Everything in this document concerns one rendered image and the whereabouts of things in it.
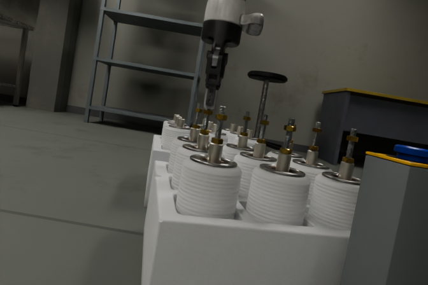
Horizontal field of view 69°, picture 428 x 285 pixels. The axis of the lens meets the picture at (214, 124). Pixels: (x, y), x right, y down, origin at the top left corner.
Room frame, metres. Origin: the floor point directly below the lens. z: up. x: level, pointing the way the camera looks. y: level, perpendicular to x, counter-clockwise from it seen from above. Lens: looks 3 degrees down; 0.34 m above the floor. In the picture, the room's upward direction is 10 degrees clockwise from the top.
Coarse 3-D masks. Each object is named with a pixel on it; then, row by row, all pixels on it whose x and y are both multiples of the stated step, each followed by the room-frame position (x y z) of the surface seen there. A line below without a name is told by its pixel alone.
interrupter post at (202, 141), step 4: (200, 136) 0.60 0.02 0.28; (204, 136) 0.60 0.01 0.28; (208, 136) 0.60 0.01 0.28; (200, 140) 0.60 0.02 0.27; (204, 140) 0.60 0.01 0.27; (208, 140) 0.60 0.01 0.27; (200, 144) 0.60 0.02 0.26; (204, 144) 0.60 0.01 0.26; (196, 148) 0.60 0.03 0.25; (200, 148) 0.60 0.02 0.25; (204, 148) 0.60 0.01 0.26
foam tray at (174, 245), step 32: (160, 192) 0.52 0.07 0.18; (160, 224) 0.40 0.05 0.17; (192, 224) 0.41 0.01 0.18; (224, 224) 0.42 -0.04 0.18; (256, 224) 0.44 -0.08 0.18; (320, 224) 0.50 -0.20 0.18; (160, 256) 0.40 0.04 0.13; (192, 256) 0.41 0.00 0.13; (224, 256) 0.42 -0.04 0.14; (256, 256) 0.43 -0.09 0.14; (288, 256) 0.44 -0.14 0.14; (320, 256) 0.45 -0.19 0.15
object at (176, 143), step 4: (176, 140) 0.70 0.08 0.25; (172, 144) 0.71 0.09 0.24; (176, 144) 0.69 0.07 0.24; (180, 144) 0.68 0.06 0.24; (208, 144) 0.71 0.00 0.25; (172, 148) 0.70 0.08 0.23; (176, 148) 0.69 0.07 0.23; (172, 152) 0.70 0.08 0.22; (172, 156) 0.70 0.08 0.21; (172, 160) 0.69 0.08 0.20; (172, 164) 0.69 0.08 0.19; (168, 168) 0.71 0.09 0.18; (172, 168) 0.69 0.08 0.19; (168, 172) 0.70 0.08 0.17; (172, 172) 0.69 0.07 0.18
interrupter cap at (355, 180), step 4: (324, 172) 0.55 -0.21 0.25; (328, 172) 0.57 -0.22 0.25; (332, 172) 0.57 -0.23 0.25; (336, 172) 0.58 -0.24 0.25; (324, 176) 0.53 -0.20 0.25; (328, 176) 0.53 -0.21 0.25; (332, 176) 0.53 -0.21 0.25; (336, 176) 0.56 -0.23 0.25; (352, 176) 0.57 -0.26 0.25; (336, 180) 0.51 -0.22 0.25; (340, 180) 0.51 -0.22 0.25; (344, 180) 0.51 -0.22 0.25; (352, 180) 0.55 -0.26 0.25; (356, 180) 0.54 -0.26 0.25; (360, 180) 0.54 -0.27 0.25; (356, 184) 0.50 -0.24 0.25
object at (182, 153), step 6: (180, 150) 0.58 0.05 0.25; (186, 150) 0.57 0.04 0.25; (180, 156) 0.58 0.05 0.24; (186, 156) 0.57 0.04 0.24; (222, 156) 0.59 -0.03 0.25; (180, 162) 0.57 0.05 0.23; (174, 168) 0.59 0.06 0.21; (180, 168) 0.57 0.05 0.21; (174, 174) 0.59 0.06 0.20; (180, 174) 0.57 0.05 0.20; (174, 180) 0.58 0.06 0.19; (174, 186) 0.58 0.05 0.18
